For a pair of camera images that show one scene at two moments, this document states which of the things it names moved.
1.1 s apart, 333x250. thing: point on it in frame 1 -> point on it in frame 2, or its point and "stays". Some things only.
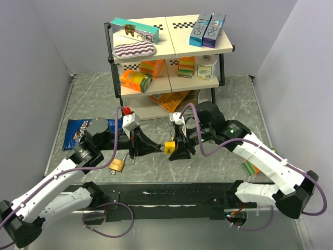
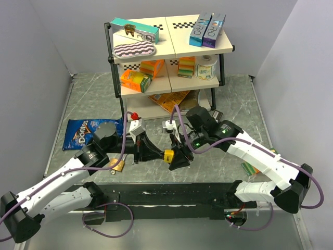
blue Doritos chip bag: [76, 128] stays
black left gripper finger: [142, 151] -> [149, 156]
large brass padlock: [117, 164] stays
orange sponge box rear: [152, 67] stays
